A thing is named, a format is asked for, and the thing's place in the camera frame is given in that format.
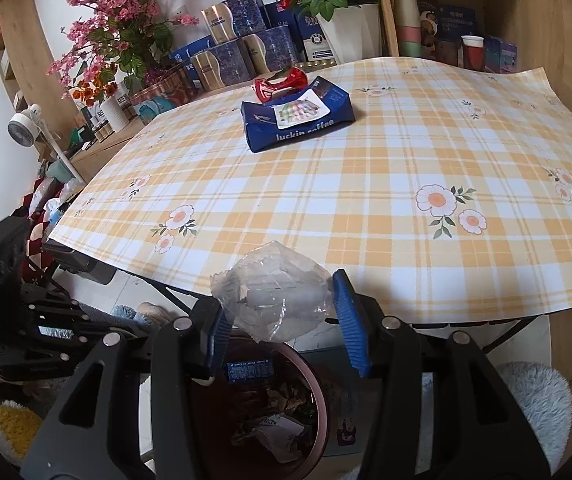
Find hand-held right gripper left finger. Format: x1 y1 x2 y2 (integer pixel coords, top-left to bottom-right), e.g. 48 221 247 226
18 299 233 480

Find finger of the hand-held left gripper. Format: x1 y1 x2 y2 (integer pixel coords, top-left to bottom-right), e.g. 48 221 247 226
0 342 92 382
18 285 147 345

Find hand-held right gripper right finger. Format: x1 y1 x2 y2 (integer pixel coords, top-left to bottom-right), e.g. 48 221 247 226
331 269 552 480

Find clear plastic bag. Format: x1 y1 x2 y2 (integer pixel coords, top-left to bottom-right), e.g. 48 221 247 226
210 241 334 343

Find maroon waste bin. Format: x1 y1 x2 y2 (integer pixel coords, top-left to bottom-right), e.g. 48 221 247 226
186 330 347 480

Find blue paper bag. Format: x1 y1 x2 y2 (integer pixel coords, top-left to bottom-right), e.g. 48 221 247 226
241 76 357 153

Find black suitcase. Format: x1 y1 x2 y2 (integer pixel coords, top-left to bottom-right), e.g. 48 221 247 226
43 240 117 286

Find red white checked blanket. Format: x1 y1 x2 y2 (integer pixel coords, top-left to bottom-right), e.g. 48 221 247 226
13 175 67 266

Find white yellow rug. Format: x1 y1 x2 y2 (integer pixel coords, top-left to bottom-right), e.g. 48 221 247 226
0 375 62 466

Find fluffy blue slipper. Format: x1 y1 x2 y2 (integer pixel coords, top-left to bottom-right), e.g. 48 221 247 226
111 302 177 331
496 360 572 466

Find grey printed mat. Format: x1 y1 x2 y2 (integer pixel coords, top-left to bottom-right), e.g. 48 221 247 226
301 345 382 456

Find white desk fan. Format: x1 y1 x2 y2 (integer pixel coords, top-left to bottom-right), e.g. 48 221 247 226
7 104 87 186

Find row of small brown bottles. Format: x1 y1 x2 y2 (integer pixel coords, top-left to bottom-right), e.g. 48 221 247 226
86 117 112 141

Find white ribbed vase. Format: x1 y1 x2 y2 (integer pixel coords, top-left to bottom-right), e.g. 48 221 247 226
100 94 131 133

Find orange artificial flowers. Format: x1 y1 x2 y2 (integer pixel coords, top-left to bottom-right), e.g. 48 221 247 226
68 67 119 106

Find patterned wavy tin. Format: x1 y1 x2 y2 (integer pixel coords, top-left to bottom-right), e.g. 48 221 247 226
130 67 202 121

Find pink blossom branches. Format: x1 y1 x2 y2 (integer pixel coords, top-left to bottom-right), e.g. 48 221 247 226
46 0 199 91

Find blue gold gift box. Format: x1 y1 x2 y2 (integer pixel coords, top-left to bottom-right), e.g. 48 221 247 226
241 24 299 75
201 0 269 45
189 39 254 92

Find flat blue carton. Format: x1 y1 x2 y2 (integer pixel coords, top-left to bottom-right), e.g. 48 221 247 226
170 36 217 66

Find blue white carton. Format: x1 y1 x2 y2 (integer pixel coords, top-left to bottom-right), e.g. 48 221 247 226
293 12 334 63

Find white faceted vase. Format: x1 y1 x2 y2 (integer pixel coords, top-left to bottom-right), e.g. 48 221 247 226
316 4 382 63

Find red cup white lid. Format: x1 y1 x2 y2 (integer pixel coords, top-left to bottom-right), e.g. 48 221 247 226
461 35 484 71

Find stack of pastel paper cups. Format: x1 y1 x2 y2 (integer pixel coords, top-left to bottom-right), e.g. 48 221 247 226
392 0 422 58

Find blue purple box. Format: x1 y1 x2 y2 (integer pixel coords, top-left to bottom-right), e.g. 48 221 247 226
483 35 518 75

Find small dark blue box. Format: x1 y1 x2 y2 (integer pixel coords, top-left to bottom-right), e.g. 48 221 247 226
265 1 297 28

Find dark blue shelf box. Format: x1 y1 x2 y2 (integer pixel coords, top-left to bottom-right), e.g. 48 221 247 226
418 0 482 61

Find wooden shelf unit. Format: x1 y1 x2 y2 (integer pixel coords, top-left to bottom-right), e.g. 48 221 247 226
0 0 572 201

